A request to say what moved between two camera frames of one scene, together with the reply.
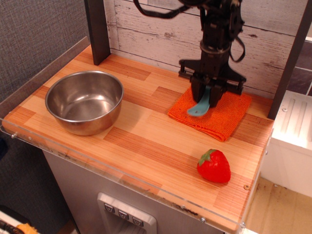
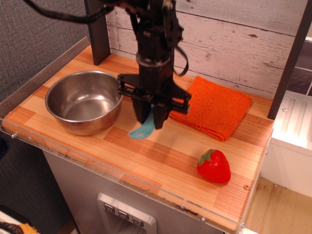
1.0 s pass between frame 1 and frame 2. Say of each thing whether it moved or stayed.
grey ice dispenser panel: stayed
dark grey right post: stayed
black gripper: moved
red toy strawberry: stayed
